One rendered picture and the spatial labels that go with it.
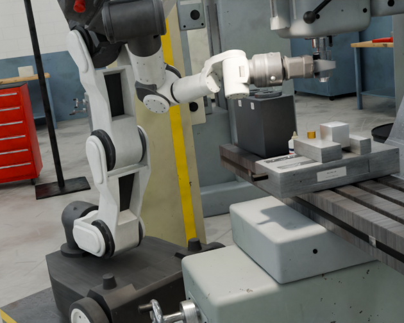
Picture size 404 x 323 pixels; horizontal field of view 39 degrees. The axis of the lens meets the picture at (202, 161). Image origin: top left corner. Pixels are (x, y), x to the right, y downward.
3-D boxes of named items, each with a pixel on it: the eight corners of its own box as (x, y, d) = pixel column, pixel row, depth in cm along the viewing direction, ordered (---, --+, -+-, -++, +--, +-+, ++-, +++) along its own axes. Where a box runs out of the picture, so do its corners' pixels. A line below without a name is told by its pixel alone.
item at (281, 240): (281, 287, 139) (276, 241, 136) (231, 241, 172) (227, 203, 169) (451, 242, 152) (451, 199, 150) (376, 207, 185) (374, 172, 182)
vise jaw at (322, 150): (321, 163, 143) (320, 147, 142) (294, 153, 157) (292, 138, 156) (342, 159, 144) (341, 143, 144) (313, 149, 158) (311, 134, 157)
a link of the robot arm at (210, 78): (235, 47, 148) (197, 61, 157) (238, 81, 147) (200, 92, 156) (250, 51, 153) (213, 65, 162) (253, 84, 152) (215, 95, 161)
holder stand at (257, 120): (265, 157, 184) (259, 96, 180) (237, 147, 205) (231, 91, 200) (298, 150, 188) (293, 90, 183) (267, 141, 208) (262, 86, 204)
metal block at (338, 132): (333, 149, 148) (331, 127, 147) (320, 145, 154) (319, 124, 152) (350, 146, 150) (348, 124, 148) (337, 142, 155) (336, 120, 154)
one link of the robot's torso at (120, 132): (88, 173, 192) (58, 34, 184) (132, 161, 203) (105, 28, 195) (111, 175, 180) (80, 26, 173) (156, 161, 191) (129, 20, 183)
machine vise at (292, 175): (281, 199, 141) (277, 156, 138) (256, 186, 155) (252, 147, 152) (400, 172, 151) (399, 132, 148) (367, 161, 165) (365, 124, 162)
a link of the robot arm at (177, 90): (210, 103, 159) (163, 117, 172) (220, 75, 164) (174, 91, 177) (186, 80, 153) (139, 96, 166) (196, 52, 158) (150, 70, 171)
